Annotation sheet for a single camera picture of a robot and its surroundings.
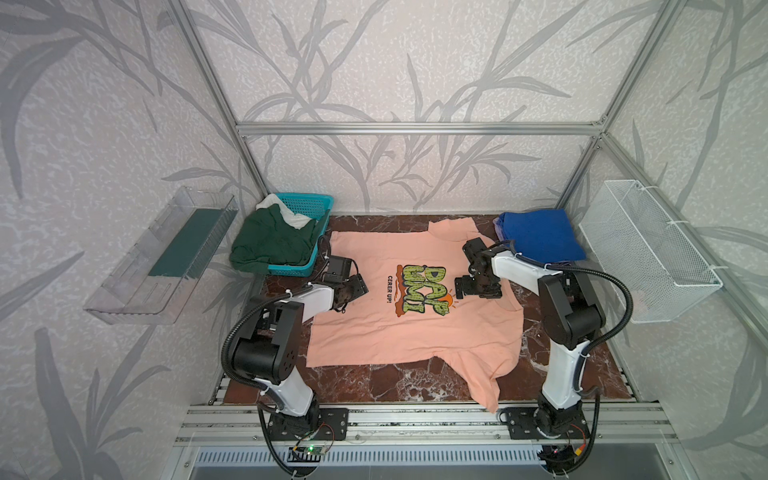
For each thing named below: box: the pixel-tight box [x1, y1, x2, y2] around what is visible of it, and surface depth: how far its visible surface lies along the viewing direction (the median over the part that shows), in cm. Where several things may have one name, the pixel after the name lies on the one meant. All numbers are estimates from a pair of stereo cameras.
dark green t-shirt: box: [230, 204, 330, 274], surface depth 106 cm
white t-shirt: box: [256, 193, 312, 229], surface depth 118 cm
